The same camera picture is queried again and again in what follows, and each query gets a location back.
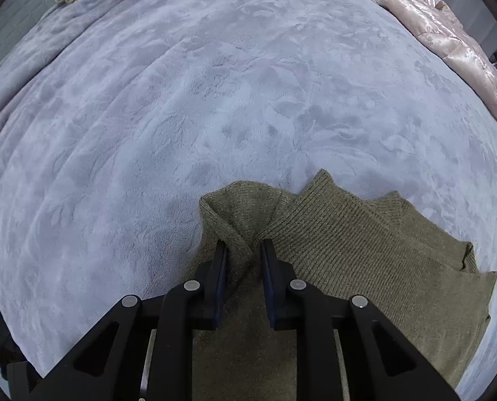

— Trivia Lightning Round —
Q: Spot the olive knit sweater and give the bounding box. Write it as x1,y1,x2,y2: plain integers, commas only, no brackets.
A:
193,171,497,400

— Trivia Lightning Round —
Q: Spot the lavender plush bed blanket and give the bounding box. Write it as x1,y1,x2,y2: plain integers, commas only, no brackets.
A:
0,0,497,400

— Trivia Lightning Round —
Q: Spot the pink satin puffer jacket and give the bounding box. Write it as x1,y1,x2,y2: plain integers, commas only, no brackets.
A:
371,0,497,121

